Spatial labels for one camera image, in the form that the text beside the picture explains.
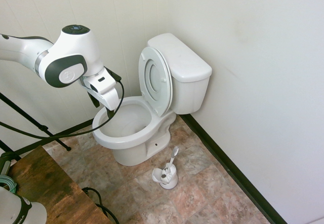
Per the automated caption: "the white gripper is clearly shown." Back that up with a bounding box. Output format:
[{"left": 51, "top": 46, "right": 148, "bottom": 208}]
[{"left": 80, "top": 67, "right": 120, "bottom": 120}]

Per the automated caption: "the white toilet brush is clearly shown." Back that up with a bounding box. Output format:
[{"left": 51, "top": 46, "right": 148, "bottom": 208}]
[{"left": 160, "top": 145, "right": 180, "bottom": 181}]

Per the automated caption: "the white toilet bowl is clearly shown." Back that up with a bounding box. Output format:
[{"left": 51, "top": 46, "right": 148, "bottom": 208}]
[{"left": 92, "top": 96, "right": 177, "bottom": 166}]

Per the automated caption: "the white toilet seat cover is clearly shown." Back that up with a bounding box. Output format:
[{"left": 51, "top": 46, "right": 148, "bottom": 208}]
[{"left": 140, "top": 47, "right": 174, "bottom": 118}]

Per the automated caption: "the white toilet tank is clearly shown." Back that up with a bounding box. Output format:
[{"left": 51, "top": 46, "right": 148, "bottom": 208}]
[{"left": 171, "top": 64, "right": 212, "bottom": 115}]

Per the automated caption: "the white toilet tank lid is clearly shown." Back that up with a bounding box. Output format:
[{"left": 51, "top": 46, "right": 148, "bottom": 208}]
[{"left": 147, "top": 33, "right": 213, "bottom": 83}]

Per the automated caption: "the white toilet brush holder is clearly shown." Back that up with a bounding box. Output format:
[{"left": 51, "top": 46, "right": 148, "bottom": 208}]
[{"left": 151, "top": 163, "right": 179, "bottom": 190}]

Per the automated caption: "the grey green tube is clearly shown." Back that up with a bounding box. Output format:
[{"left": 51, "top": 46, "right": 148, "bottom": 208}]
[{"left": 0, "top": 152, "right": 12, "bottom": 178}]

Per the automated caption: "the black wall baseboard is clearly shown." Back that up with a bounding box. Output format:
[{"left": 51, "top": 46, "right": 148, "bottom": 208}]
[
  {"left": 180, "top": 114, "right": 288, "bottom": 224},
  {"left": 0, "top": 119, "right": 95, "bottom": 159}
]

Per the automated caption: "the white toilet seat ring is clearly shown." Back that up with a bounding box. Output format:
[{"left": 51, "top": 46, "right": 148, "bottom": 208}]
[{"left": 138, "top": 47, "right": 174, "bottom": 118}]

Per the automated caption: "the black camera tripod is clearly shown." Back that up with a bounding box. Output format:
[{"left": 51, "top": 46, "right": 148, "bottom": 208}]
[{"left": 0, "top": 92, "right": 72, "bottom": 161}]

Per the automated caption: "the black power cable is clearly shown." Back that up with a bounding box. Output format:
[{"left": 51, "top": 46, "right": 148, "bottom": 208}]
[{"left": 81, "top": 187, "right": 119, "bottom": 224}]

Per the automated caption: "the green coiled cable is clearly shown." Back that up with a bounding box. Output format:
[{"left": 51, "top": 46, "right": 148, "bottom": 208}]
[{"left": 0, "top": 174, "right": 18, "bottom": 197}]

